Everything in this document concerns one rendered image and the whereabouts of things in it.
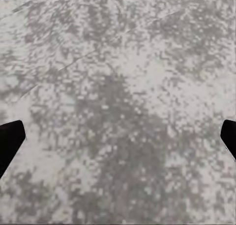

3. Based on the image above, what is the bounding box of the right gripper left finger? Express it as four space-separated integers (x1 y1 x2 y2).
0 120 26 179

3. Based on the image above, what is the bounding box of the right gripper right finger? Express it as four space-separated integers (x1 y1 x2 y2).
220 119 236 159

